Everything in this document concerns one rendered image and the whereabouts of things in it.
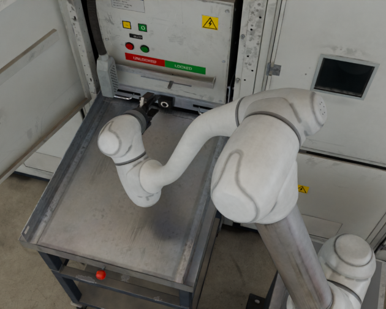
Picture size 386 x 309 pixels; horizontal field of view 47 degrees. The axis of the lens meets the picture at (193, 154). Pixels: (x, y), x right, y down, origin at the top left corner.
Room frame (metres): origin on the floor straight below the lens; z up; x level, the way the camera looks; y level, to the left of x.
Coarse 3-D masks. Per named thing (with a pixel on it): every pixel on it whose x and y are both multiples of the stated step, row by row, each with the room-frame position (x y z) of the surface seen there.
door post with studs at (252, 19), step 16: (256, 0) 1.14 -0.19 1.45; (256, 16) 1.14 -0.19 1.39; (240, 32) 1.16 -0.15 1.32; (256, 32) 1.14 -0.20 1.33; (240, 48) 1.15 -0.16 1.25; (256, 48) 1.14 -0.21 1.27; (240, 64) 1.15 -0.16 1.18; (256, 64) 1.13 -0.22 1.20; (240, 80) 1.15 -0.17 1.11; (240, 96) 1.14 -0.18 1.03
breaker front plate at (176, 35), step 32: (96, 0) 1.33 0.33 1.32; (160, 0) 1.27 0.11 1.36; (192, 0) 1.24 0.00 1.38; (128, 32) 1.30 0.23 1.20; (160, 32) 1.27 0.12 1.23; (192, 32) 1.24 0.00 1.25; (224, 32) 1.21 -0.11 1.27; (128, 64) 1.31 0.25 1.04; (192, 64) 1.24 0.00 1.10; (224, 64) 1.21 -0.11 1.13; (192, 96) 1.24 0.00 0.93; (224, 96) 1.20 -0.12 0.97
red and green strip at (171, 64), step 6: (126, 54) 1.31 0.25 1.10; (132, 54) 1.30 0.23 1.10; (132, 60) 1.30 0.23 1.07; (138, 60) 1.30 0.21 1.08; (144, 60) 1.29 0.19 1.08; (150, 60) 1.28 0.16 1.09; (156, 60) 1.28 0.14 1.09; (162, 60) 1.27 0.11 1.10; (168, 66) 1.26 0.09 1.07; (174, 66) 1.26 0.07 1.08; (180, 66) 1.25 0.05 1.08; (186, 66) 1.24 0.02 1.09; (192, 66) 1.24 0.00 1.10; (198, 66) 1.23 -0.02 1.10; (198, 72) 1.23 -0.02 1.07; (204, 72) 1.23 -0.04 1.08
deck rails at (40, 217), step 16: (96, 96) 1.26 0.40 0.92; (96, 112) 1.23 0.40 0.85; (80, 128) 1.10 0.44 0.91; (96, 128) 1.14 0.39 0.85; (80, 144) 1.06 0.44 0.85; (224, 144) 1.06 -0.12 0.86; (64, 160) 0.95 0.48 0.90; (64, 176) 0.91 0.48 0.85; (208, 176) 0.91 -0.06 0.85; (48, 192) 0.82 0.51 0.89; (208, 192) 0.80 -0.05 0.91; (48, 208) 0.77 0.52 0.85; (32, 224) 0.70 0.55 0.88; (192, 224) 0.71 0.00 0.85; (32, 240) 0.65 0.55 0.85; (192, 240) 0.65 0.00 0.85; (192, 256) 0.59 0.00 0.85; (176, 272) 0.54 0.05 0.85
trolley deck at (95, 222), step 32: (160, 128) 1.14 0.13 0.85; (96, 160) 0.99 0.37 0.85; (160, 160) 0.99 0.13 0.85; (192, 160) 0.99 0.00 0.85; (64, 192) 0.84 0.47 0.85; (96, 192) 0.84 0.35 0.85; (192, 192) 0.84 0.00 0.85; (64, 224) 0.71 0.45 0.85; (96, 224) 0.71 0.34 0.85; (128, 224) 0.71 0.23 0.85; (160, 224) 0.71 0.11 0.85; (64, 256) 0.61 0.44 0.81; (96, 256) 0.59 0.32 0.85; (128, 256) 0.59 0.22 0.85; (160, 256) 0.59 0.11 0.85; (192, 288) 0.49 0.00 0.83
